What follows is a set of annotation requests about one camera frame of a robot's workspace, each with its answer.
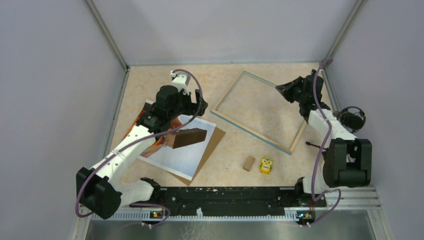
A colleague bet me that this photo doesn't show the wooden picture frame blue edges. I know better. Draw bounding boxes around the wooden picture frame blue edges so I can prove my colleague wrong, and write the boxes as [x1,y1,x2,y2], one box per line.
[211,70,306,155]

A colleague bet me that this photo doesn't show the printed photo sheet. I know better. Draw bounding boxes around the printed photo sheet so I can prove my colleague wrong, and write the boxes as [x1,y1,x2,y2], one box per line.
[122,98,218,181]

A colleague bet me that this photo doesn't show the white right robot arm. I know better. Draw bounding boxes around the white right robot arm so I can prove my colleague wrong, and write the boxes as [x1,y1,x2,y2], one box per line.
[275,70,372,206]

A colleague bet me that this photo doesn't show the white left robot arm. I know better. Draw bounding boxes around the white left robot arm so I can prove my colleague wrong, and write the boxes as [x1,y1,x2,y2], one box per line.
[74,83,208,219]

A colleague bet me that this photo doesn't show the brown cardboard backing board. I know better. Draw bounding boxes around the brown cardboard backing board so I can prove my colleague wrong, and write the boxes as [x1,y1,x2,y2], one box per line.
[156,96,227,187]

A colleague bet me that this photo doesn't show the black microphone tripod stand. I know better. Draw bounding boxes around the black microphone tripod stand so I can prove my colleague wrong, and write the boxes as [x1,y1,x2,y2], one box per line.
[305,141,328,157]

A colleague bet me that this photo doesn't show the black microphone with orange tip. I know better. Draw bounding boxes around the black microphone with orange tip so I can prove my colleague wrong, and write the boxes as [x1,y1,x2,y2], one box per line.
[333,106,366,134]

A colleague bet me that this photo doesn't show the small wooden block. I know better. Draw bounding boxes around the small wooden block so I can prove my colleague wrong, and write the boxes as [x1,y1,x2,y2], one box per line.
[242,156,256,172]

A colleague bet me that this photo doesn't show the yellow owl toy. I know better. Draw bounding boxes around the yellow owl toy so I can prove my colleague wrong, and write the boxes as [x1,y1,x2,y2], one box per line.
[259,157,274,175]

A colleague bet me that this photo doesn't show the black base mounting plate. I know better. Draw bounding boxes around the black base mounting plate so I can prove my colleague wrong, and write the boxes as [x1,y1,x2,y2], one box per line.
[146,186,327,217]

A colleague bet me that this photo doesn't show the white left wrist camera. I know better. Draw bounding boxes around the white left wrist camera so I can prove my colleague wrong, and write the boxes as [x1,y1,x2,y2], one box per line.
[170,71,191,96]

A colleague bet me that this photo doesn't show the aluminium rail frame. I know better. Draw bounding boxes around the aluminium rail frame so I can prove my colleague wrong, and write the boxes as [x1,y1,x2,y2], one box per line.
[82,182,392,240]

